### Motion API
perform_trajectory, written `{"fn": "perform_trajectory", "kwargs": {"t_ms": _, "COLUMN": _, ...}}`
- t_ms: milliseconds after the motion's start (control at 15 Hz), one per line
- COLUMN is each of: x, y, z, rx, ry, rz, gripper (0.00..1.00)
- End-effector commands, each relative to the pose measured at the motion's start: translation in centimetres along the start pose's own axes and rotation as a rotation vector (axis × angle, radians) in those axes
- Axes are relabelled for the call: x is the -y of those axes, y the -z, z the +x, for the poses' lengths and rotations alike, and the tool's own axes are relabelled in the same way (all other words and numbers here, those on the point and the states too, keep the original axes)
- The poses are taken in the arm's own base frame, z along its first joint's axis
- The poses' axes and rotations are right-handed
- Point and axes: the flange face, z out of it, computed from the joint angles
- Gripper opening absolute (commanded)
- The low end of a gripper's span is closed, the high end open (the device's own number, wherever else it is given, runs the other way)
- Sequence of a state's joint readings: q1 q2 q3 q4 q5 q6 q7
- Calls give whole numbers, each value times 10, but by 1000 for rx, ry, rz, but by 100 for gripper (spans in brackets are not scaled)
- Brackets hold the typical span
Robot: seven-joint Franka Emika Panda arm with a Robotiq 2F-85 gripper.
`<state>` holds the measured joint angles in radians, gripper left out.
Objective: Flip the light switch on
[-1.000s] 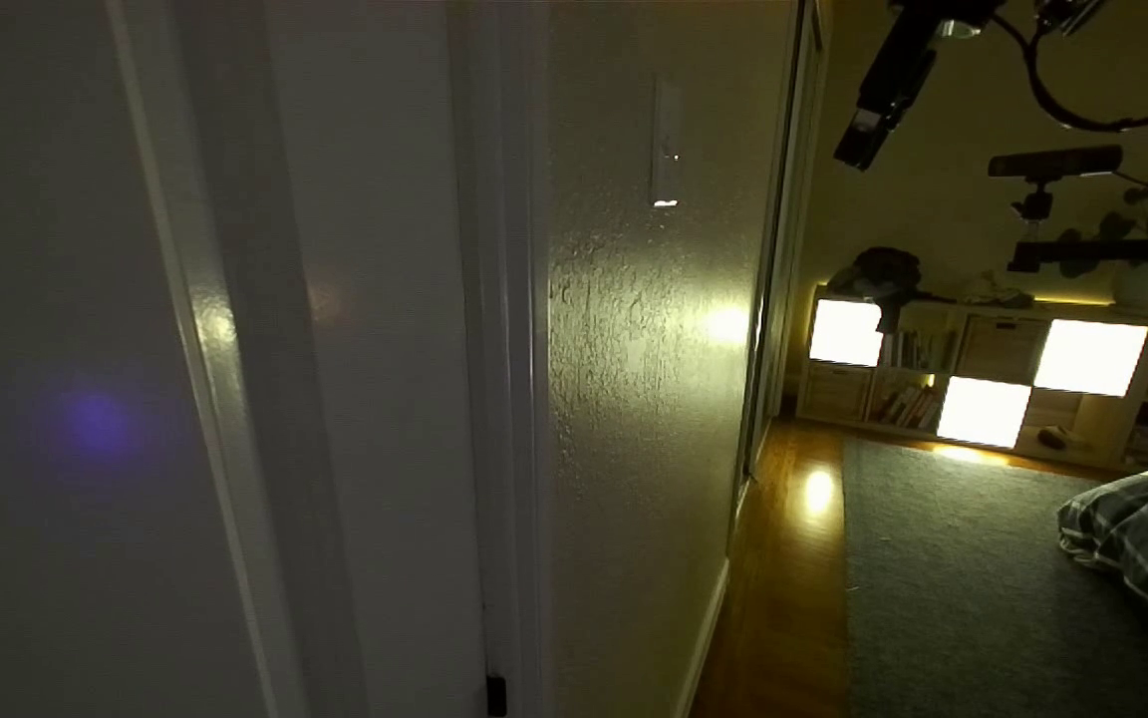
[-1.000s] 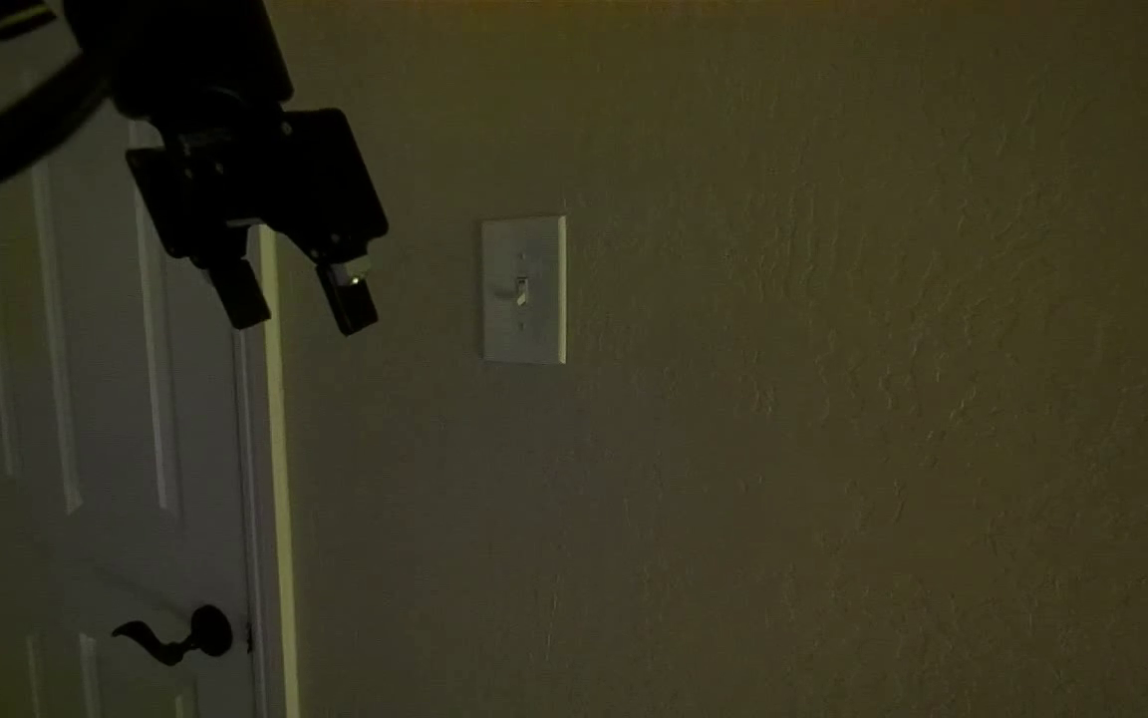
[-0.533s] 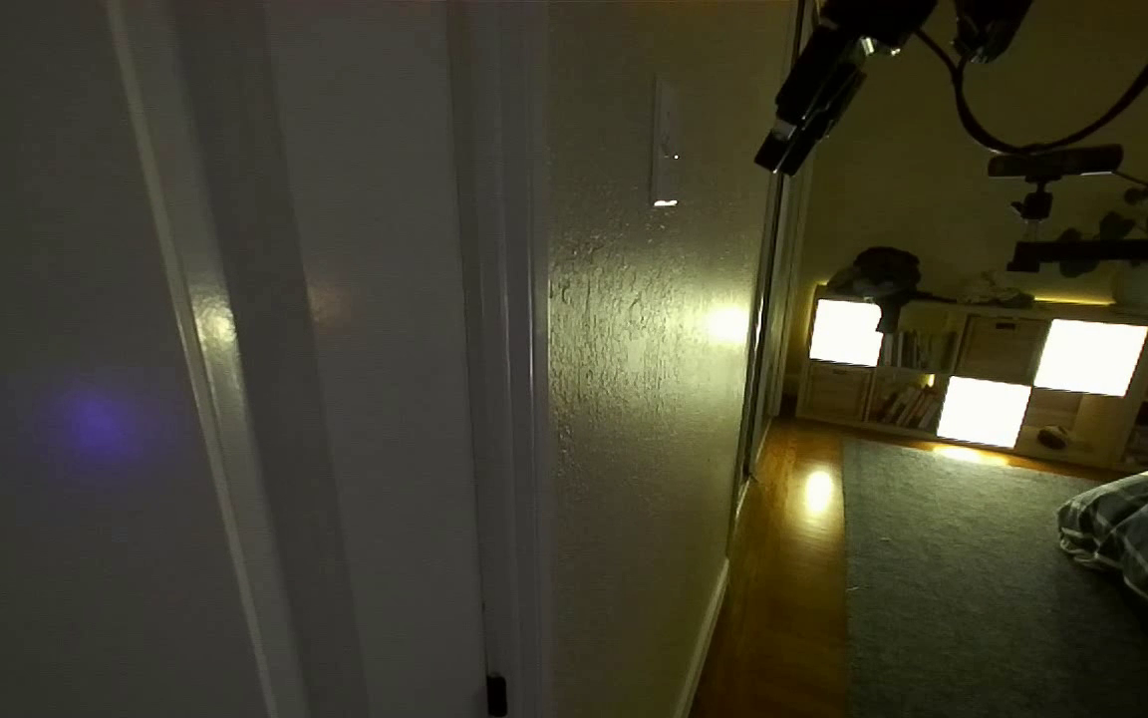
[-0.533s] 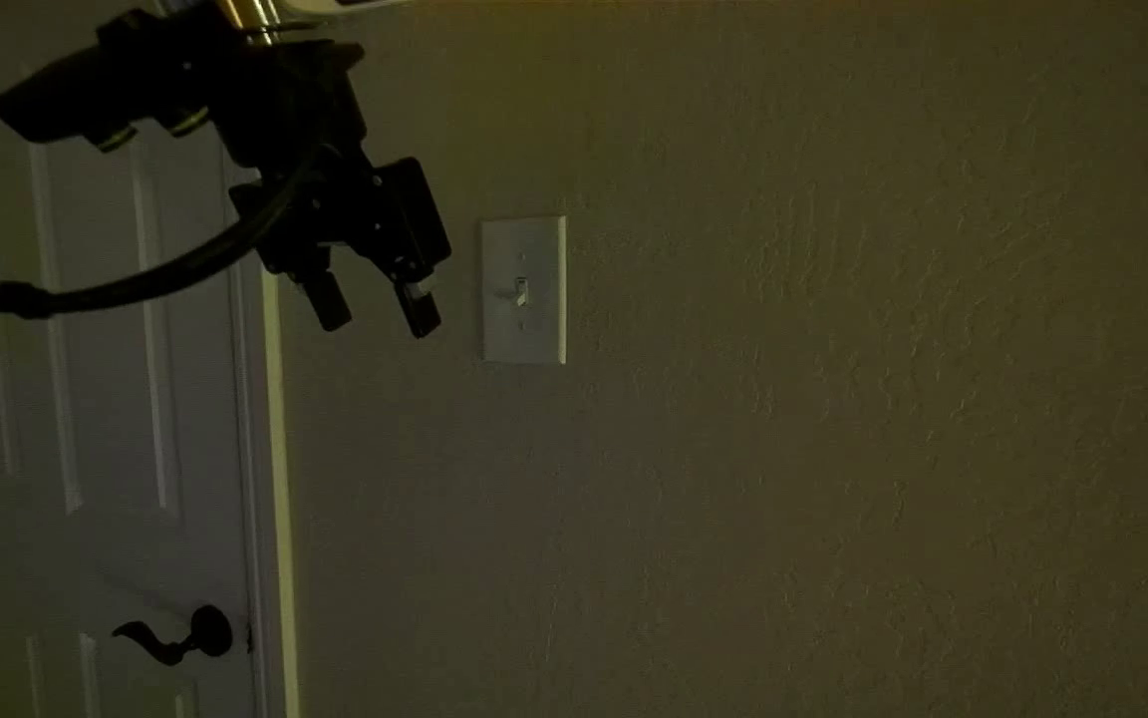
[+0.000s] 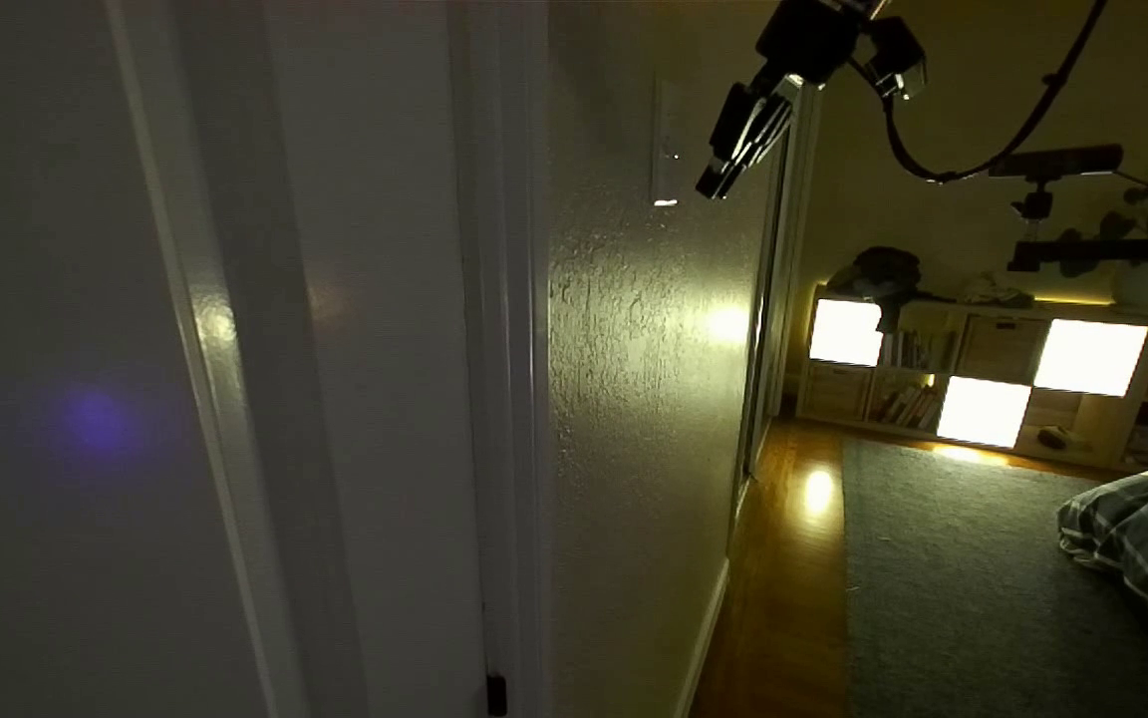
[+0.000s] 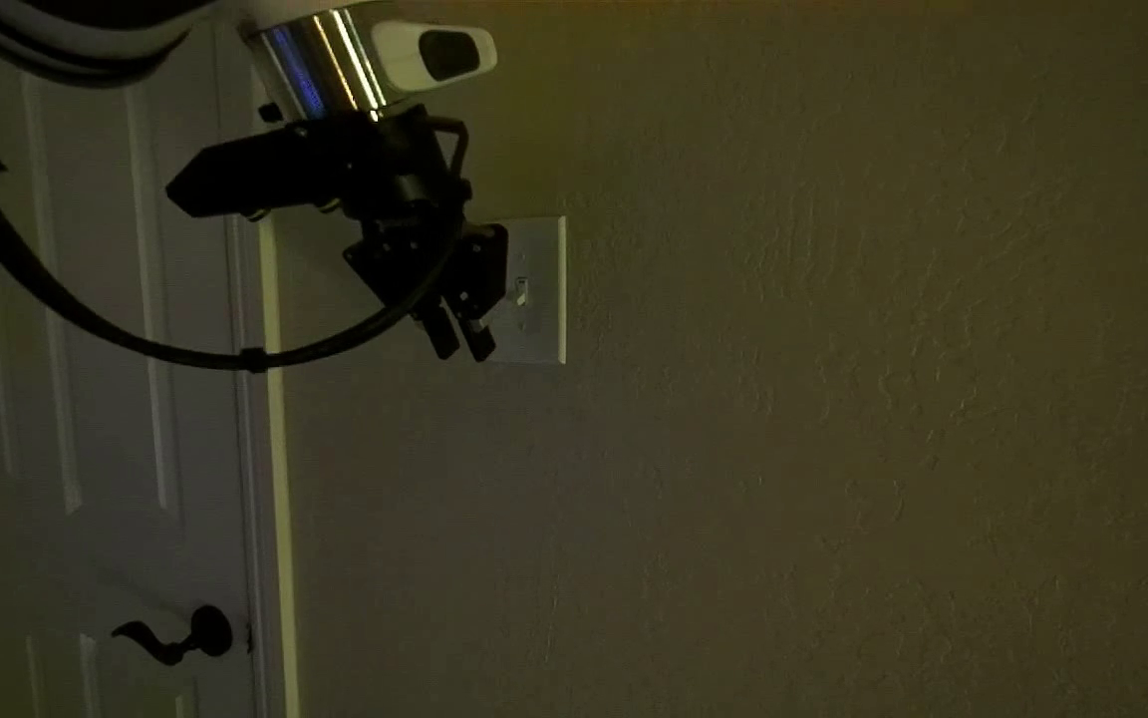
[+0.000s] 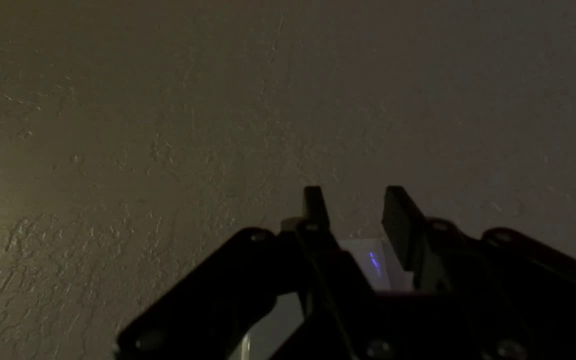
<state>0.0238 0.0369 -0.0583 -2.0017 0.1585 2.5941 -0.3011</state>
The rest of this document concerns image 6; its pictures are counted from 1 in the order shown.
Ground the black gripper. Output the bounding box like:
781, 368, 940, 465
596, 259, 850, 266
340, 106, 513, 368

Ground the white panelled door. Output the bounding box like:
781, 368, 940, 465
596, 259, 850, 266
0, 0, 265, 718

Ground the white light switch plate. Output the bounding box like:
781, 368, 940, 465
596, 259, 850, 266
457, 210, 574, 372

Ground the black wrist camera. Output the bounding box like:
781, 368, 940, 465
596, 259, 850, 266
164, 114, 378, 223

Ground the white door frame trim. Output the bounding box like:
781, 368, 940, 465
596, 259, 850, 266
211, 0, 307, 718

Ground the black cable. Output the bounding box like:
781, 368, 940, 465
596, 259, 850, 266
0, 106, 470, 375

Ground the black lever door handle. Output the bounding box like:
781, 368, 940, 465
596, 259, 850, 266
107, 602, 238, 669

